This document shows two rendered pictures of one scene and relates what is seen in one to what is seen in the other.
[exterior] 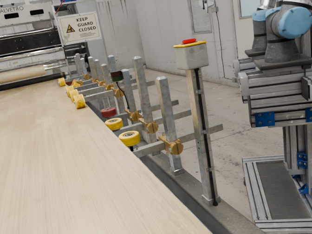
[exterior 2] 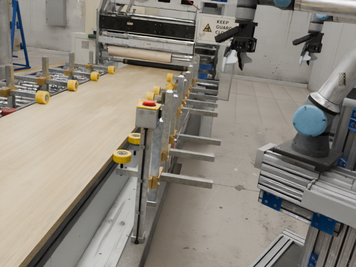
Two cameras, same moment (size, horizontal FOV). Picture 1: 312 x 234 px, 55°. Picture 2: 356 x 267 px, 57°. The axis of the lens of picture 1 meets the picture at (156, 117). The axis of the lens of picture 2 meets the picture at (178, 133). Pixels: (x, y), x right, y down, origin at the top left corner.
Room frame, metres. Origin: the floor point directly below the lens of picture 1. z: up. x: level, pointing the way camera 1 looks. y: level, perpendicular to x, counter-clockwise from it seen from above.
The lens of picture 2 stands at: (-0.03, -0.65, 1.48)
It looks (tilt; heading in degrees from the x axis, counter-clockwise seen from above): 19 degrees down; 24
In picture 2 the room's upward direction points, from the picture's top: 7 degrees clockwise
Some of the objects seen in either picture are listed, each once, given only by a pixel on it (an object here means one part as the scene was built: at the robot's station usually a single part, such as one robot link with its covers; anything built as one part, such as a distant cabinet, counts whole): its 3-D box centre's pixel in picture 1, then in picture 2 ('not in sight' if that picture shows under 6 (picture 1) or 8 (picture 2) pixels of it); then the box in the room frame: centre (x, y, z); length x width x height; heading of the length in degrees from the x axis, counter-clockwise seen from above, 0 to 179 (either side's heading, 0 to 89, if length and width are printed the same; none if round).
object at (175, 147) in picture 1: (170, 144); (154, 177); (1.13, -0.04, 0.82); 0.14 x 0.06 x 0.05; 19
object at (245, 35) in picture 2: not in sight; (243, 36); (1.27, -0.29, 1.46); 0.09 x 0.08 x 0.12; 76
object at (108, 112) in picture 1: (110, 118); not in sight; (1.58, 0.25, 0.85); 0.08 x 0.08 x 0.11
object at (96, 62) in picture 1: (103, 90); (184, 101); (2.29, 0.37, 0.89); 0.04 x 0.04 x 0.48; 19
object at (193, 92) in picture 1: (203, 139); (142, 185); (0.86, -0.13, 0.93); 0.05 x 0.05 x 0.45; 19
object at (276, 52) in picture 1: (281, 48); (312, 139); (1.37, -0.62, 1.09); 0.15 x 0.15 x 0.10
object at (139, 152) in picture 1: (177, 140); (163, 177); (1.16, -0.07, 0.82); 0.44 x 0.03 x 0.04; 109
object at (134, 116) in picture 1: (132, 114); (170, 136); (1.60, 0.13, 0.85); 0.14 x 0.06 x 0.05; 19
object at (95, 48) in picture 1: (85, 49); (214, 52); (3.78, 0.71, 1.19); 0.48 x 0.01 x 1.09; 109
